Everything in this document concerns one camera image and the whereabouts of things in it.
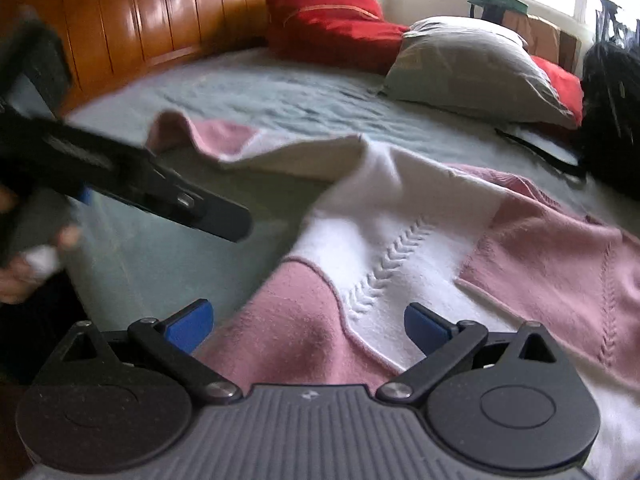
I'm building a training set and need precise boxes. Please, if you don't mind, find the pink and white sweater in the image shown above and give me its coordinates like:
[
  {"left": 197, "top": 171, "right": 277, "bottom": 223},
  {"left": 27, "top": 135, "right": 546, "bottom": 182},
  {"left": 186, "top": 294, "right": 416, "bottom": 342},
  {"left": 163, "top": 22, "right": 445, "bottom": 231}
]
[{"left": 146, "top": 112, "right": 639, "bottom": 479}]

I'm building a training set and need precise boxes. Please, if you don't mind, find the person's left hand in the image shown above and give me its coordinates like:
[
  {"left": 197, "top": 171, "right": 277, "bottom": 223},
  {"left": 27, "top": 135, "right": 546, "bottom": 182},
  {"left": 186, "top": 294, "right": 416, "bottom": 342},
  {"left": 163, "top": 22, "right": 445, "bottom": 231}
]
[{"left": 1, "top": 192, "right": 81, "bottom": 304}]

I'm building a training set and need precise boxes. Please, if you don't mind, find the green plaid bed blanket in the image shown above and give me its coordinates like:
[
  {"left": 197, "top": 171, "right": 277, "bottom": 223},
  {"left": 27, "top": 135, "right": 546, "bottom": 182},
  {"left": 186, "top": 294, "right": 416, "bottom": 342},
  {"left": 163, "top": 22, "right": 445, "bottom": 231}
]
[{"left": 68, "top": 49, "right": 639, "bottom": 330}]

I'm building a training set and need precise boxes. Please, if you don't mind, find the wooden headboard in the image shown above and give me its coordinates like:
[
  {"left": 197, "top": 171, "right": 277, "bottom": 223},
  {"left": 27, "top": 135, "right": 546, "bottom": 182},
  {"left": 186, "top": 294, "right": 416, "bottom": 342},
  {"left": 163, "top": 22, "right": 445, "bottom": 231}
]
[{"left": 1, "top": 0, "right": 268, "bottom": 114}]

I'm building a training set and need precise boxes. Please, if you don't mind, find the black backpack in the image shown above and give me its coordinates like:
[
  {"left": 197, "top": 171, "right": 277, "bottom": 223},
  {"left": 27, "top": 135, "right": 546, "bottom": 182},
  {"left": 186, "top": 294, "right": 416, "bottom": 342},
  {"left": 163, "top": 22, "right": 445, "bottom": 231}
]
[{"left": 496, "top": 41, "right": 639, "bottom": 200}]

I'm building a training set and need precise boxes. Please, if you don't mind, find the grey pillow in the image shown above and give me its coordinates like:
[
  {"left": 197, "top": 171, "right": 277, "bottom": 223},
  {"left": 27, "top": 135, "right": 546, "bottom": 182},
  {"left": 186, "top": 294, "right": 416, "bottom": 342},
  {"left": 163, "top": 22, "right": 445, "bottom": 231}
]
[{"left": 383, "top": 16, "right": 577, "bottom": 129}]

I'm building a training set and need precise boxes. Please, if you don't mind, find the red quilt behind backpack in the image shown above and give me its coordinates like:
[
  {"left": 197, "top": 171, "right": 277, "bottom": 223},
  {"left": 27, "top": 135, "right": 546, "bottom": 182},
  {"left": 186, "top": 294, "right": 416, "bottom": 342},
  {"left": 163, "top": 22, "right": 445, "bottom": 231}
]
[{"left": 532, "top": 55, "right": 584, "bottom": 127}]

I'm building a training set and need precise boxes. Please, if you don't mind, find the red pillow at headboard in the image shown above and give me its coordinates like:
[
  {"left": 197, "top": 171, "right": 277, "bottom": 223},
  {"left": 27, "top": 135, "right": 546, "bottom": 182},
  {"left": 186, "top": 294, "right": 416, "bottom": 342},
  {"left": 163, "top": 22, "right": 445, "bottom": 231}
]
[{"left": 266, "top": 0, "right": 408, "bottom": 75}]

